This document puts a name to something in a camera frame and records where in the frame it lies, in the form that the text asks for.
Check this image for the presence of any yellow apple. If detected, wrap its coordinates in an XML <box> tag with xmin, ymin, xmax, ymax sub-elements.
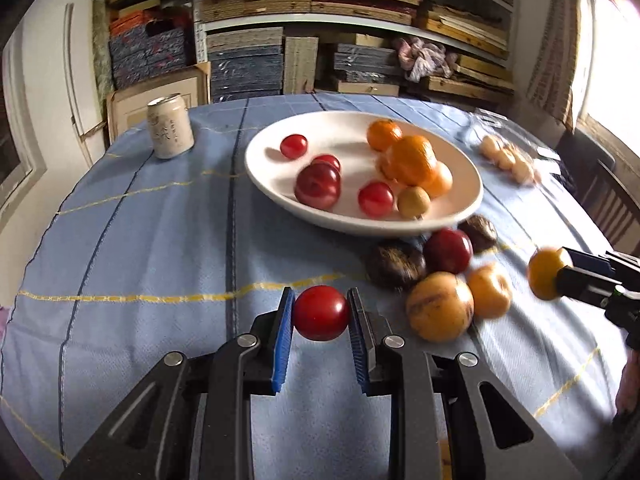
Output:
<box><xmin>527</xmin><ymin>247</ymin><xmax>573</xmax><ymax>301</ymax></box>

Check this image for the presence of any yellow pear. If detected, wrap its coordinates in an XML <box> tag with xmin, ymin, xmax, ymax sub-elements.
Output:
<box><xmin>466</xmin><ymin>263</ymin><xmax>512</xmax><ymax>320</ymax></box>

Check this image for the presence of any brown longan fruit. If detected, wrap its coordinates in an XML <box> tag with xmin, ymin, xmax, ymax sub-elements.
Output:
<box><xmin>397</xmin><ymin>186</ymin><xmax>431</xmax><ymax>219</ymax></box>

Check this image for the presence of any large orange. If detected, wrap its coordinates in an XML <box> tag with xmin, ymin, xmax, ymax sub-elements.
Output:
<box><xmin>387</xmin><ymin>136</ymin><xmax>437</xmax><ymax>186</ymax></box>

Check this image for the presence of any orange mandarin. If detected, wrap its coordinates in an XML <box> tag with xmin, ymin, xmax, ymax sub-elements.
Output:
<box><xmin>367</xmin><ymin>119</ymin><xmax>402</xmax><ymax>153</ymax></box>

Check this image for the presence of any person's right hand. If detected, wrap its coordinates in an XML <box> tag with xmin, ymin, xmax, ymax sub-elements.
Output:
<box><xmin>615</xmin><ymin>350</ymin><xmax>640</xmax><ymax>415</ymax></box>

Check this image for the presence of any dark wooden chair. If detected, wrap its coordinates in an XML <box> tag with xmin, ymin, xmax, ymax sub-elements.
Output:
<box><xmin>555</xmin><ymin>130</ymin><xmax>639</xmax><ymax>257</ymax></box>

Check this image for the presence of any striped yellow pepino melon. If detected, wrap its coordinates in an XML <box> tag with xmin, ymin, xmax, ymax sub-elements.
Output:
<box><xmin>405</xmin><ymin>272</ymin><xmax>474</xmax><ymax>344</ymax></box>

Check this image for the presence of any small dark passion fruit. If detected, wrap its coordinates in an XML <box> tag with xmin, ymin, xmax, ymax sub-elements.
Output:
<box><xmin>458</xmin><ymin>214</ymin><xmax>498</xmax><ymax>255</ymax></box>

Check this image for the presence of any dark purple passion fruit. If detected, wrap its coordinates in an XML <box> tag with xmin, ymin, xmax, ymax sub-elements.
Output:
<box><xmin>364</xmin><ymin>240</ymin><xmax>427</xmax><ymax>290</ymax></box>

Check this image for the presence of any blue checked tablecloth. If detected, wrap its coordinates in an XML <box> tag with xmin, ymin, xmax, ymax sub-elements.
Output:
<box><xmin>1</xmin><ymin>94</ymin><xmax>626</xmax><ymax>479</ymax></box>

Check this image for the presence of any yellow orange round fruit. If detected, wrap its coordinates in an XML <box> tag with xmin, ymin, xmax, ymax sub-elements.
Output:
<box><xmin>422</xmin><ymin>162</ymin><xmax>454</xmax><ymax>200</ymax></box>

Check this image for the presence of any white oval plate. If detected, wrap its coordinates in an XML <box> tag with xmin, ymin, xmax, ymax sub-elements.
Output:
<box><xmin>244</xmin><ymin>110</ymin><xmax>484</xmax><ymax>237</ymax></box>

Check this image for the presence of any pink plastic bag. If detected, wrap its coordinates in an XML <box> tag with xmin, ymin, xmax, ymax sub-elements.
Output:
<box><xmin>393</xmin><ymin>37</ymin><xmax>458</xmax><ymax>84</ymax></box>

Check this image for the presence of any white drink can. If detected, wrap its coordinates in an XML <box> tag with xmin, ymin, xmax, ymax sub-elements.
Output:
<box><xmin>146</xmin><ymin>93</ymin><xmax>195</xmax><ymax>159</ymax></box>

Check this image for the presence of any white storage shelf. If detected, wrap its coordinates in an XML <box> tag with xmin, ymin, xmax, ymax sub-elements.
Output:
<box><xmin>100</xmin><ymin>0</ymin><xmax>514</xmax><ymax>105</ymax></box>

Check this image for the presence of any small red cherry tomato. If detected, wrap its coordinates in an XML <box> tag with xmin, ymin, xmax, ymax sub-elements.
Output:
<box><xmin>280</xmin><ymin>133</ymin><xmax>308</xmax><ymax>160</ymax></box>

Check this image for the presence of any framed picture board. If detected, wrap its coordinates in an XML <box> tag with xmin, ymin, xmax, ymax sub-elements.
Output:
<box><xmin>106</xmin><ymin>62</ymin><xmax>212</xmax><ymax>144</ymax></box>

